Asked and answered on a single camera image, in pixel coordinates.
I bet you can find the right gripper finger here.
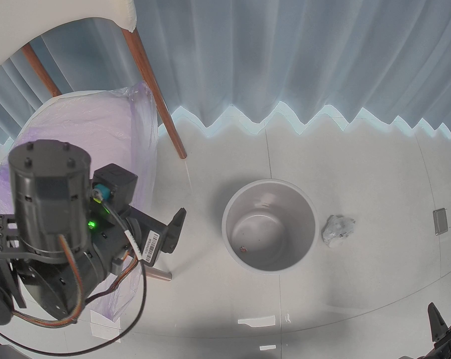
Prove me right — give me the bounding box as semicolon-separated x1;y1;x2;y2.
427;302;449;346

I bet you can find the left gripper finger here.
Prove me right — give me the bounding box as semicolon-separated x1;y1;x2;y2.
169;207;187;240

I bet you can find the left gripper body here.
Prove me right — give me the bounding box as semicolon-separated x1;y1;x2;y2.
93;205;181;276

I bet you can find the purple plastic bag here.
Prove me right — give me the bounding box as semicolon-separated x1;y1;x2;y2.
0;81;161;321

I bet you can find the white trash bin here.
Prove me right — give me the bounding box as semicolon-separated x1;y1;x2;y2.
222;179;319;276

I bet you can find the pale blue curtain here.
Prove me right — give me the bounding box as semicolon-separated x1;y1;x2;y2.
0;0;451;153

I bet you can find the cream chair with wooden legs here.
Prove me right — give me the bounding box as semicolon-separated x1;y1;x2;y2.
0;0;189;283

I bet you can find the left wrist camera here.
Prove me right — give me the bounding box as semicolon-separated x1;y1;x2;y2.
92;164;139;218

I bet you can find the black cable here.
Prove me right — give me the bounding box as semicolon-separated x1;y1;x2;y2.
0;189;148;353

